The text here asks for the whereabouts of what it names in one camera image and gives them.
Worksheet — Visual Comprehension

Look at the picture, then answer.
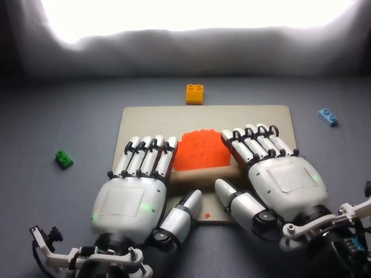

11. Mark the wooden rolling pin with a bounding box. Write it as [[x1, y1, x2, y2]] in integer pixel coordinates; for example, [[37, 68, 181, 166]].
[[169, 166, 244, 192]]

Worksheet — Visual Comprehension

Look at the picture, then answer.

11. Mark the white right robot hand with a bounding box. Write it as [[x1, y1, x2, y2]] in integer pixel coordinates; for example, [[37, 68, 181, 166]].
[[213, 123, 330, 241]]

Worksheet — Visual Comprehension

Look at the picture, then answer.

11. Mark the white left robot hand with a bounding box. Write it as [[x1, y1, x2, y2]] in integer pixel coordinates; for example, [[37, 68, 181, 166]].
[[90, 135, 203, 253]]

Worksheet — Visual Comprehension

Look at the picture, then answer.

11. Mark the green toy brick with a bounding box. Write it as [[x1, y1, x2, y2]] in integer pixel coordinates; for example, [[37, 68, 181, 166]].
[[54, 149, 74, 170]]

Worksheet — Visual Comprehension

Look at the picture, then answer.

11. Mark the white backdrop cloth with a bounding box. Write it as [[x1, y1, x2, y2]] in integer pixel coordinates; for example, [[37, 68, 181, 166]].
[[0, 0, 371, 79]]

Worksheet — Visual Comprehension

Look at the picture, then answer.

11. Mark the blue toy brick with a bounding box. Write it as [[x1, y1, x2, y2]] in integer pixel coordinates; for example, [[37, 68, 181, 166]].
[[318, 107, 339, 127]]

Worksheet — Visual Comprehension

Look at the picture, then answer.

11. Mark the orange play dough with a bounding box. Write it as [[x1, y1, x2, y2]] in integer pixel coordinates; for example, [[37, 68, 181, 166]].
[[172, 129, 232, 172]]

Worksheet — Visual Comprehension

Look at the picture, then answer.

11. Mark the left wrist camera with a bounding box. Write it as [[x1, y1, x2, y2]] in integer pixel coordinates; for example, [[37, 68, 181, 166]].
[[28, 225, 76, 275]]

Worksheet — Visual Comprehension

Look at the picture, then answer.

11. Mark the light wooden board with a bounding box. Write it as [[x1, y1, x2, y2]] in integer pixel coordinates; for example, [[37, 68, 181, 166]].
[[111, 104, 299, 226]]

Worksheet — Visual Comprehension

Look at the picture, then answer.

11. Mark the yellow toy brick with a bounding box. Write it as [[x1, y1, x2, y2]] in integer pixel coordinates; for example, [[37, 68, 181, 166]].
[[185, 83, 205, 105]]

